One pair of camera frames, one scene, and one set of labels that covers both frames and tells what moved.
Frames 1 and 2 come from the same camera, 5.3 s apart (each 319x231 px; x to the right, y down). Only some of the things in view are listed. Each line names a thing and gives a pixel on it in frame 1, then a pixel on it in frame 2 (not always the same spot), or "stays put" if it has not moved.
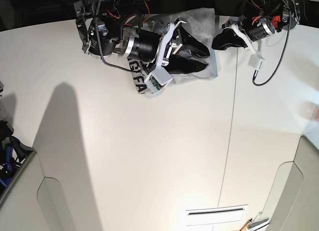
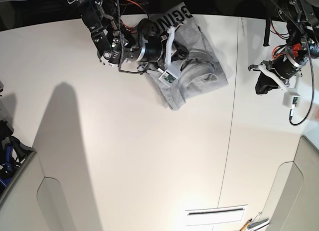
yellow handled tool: [245, 225] stays put
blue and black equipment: [13, 153] stays put
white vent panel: [203, 216] stays put
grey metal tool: [251, 225] stays put
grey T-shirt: [201, 23] to [204, 69]
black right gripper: [250, 29] to [282, 68]
